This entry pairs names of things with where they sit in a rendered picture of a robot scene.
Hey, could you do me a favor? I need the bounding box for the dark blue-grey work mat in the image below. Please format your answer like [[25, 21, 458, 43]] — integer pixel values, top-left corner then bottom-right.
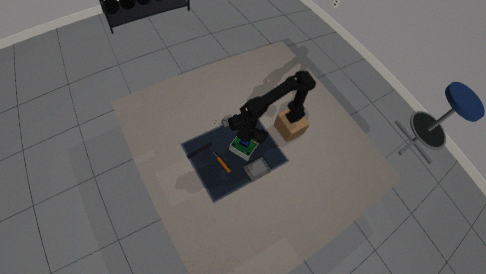
[[180, 119, 288, 203]]

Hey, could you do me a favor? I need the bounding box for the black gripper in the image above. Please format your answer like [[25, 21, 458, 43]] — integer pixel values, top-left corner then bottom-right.
[[245, 124, 268, 144]]

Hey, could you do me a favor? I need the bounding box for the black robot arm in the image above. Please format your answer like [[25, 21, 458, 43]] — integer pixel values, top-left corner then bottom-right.
[[228, 70, 316, 143]]

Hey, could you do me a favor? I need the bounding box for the green circuit board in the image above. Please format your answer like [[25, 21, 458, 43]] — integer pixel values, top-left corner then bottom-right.
[[231, 137, 257, 156]]

